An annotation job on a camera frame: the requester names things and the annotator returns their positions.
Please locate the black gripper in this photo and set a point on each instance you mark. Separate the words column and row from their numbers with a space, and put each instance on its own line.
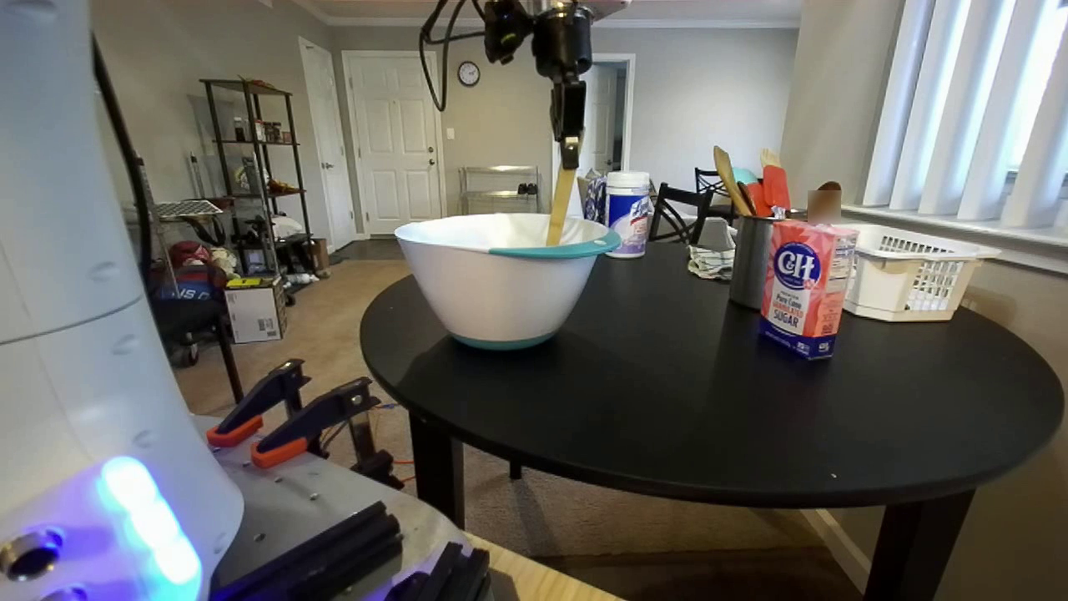
column 563, row 46

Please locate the slotted wooden spoon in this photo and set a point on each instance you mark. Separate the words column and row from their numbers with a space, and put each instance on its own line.
column 560, row 211

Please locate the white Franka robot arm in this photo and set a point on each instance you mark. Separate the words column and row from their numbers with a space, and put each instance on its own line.
column 77, row 335

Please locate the white mixing bowl teal rim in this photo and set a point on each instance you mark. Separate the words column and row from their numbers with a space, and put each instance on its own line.
column 495, row 290

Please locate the round wooden spoon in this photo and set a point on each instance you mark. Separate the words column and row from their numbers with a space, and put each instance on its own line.
column 825, row 201

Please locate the white open room door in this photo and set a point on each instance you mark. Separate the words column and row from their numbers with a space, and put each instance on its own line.
column 610, row 137

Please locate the plastic wipes package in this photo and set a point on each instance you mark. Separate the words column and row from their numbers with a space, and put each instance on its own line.
column 593, row 194

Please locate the glass shoe rack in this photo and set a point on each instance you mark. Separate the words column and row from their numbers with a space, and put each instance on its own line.
column 503, row 189

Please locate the white wipes canister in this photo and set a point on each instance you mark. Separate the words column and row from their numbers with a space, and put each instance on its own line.
column 632, row 211

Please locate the black metal chair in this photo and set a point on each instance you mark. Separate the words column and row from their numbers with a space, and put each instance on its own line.
column 672, row 211

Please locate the flat wooden spatula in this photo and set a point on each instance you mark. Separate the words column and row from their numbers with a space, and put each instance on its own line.
column 729, row 178

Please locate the white panel door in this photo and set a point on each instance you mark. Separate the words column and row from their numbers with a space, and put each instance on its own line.
column 394, row 146

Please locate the teal spatula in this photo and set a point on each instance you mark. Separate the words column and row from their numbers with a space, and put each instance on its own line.
column 744, row 174

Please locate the crumpled plastic wrapper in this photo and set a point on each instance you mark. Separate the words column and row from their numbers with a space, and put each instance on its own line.
column 709, row 261

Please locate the red silicone spatula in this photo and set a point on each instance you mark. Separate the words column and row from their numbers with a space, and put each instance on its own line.
column 772, row 189

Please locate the metal utensil holder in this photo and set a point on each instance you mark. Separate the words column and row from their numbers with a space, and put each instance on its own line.
column 749, row 270

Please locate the white closet door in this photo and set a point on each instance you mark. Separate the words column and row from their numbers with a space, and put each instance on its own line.
column 326, row 146

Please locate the pink sugar carton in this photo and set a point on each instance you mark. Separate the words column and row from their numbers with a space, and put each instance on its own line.
column 802, row 290

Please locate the black round table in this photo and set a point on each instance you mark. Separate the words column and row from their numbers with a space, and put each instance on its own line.
column 689, row 402

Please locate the black shelf rack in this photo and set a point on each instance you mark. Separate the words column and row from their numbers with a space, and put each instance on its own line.
column 255, row 137

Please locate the cardboard box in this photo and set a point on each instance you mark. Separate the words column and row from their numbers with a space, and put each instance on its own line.
column 255, row 313

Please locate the white plastic basket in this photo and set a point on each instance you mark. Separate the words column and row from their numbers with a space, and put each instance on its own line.
column 918, row 271

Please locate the black orange spring clamp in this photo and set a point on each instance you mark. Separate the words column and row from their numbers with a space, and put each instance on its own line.
column 318, row 421
column 262, row 402

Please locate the red bag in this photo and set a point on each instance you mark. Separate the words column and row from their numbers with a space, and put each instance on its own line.
column 193, row 266

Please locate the white vertical window blinds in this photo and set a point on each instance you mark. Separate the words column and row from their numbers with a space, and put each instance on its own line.
column 979, row 110

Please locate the black bag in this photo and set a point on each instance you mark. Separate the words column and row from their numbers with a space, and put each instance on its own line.
column 189, row 313

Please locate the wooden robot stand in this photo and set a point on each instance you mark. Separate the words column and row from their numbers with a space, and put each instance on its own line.
column 546, row 583

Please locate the silver mounting plate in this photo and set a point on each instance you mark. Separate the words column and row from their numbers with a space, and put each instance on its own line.
column 287, row 488

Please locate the black aluminium extrusion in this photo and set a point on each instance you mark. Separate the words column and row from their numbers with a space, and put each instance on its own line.
column 452, row 572
column 318, row 553

